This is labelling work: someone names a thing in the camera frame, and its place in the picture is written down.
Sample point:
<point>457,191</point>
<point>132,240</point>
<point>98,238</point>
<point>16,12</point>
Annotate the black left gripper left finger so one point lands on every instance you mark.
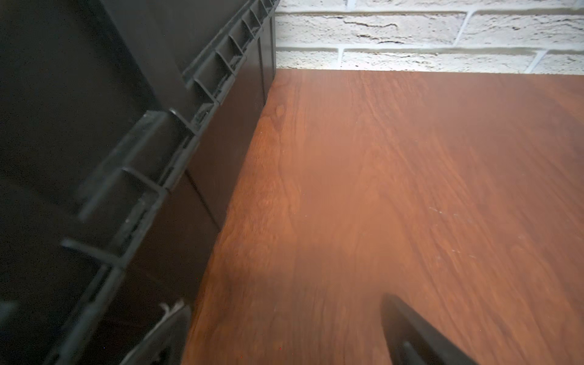
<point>166,341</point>

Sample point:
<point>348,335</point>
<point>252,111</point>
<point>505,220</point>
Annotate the black plastic toolbox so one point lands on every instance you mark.
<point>124,126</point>

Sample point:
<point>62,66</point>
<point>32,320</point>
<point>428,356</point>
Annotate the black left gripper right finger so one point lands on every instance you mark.
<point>412,340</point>

